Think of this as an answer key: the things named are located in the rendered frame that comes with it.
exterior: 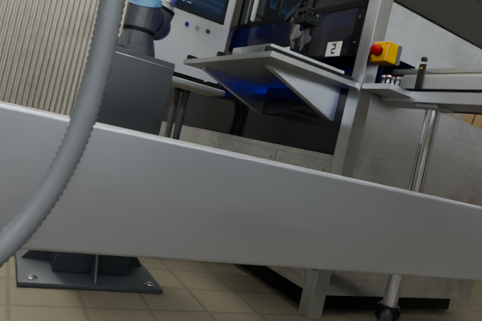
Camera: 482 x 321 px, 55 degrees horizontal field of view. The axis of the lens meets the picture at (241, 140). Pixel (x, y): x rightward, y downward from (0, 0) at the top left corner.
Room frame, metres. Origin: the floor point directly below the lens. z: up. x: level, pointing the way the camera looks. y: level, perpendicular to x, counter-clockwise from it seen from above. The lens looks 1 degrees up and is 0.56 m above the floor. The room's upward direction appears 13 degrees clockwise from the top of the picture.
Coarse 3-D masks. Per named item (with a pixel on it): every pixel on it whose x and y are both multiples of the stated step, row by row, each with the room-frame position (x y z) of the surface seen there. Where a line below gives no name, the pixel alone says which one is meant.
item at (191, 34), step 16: (192, 0) 2.37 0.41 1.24; (208, 0) 2.41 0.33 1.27; (224, 0) 2.45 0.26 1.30; (176, 16) 2.34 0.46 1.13; (192, 16) 2.38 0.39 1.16; (208, 16) 2.42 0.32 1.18; (224, 16) 2.46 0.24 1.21; (176, 32) 2.35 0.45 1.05; (192, 32) 2.39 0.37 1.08; (208, 32) 2.42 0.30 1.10; (224, 32) 2.47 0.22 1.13; (160, 48) 2.32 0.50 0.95; (176, 48) 2.36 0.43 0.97; (192, 48) 2.40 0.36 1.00; (208, 48) 2.44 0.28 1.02; (224, 48) 2.48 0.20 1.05; (176, 64) 2.37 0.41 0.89; (208, 80) 2.46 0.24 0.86
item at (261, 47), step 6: (234, 48) 1.74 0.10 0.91; (240, 48) 1.70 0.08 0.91; (246, 48) 1.66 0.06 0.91; (252, 48) 1.62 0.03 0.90; (258, 48) 1.59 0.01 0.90; (264, 48) 1.56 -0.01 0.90; (282, 48) 1.55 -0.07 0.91; (294, 54) 1.58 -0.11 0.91; (300, 54) 1.59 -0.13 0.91; (312, 60) 1.62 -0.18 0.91; (324, 66) 1.65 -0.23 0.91; (330, 66) 1.66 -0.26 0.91; (342, 72) 1.70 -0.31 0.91
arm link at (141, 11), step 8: (128, 0) 1.66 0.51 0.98; (136, 0) 1.62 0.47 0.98; (144, 0) 1.62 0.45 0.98; (152, 0) 1.63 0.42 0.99; (160, 0) 1.66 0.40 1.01; (128, 8) 1.64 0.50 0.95; (136, 8) 1.62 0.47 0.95; (144, 8) 1.62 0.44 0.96; (152, 8) 1.63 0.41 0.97; (160, 8) 1.67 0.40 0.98; (128, 16) 1.63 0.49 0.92; (136, 16) 1.62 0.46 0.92; (144, 16) 1.62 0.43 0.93; (152, 16) 1.64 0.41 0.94; (160, 16) 1.70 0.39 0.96; (136, 24) 1.62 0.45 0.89; (144, 24) 1.63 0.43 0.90; (152, 24) 1.65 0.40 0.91; (160, 24) 1.73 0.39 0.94
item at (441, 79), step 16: (416, 80) 1.59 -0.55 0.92; (432, 80) 1.54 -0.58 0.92; (448, 80) 1.49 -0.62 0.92; (464, 80) 1.44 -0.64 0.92; (480, 80) 1.40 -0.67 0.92; (384, 96) 1.70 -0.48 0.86; (416, 96) 1.59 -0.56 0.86; (432, 96) 1.53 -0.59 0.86; (448, 96) 1.48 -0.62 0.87; (464, 96) 1.43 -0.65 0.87; (480, 96) 1.39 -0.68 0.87; (480, 112) 1.51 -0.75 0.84
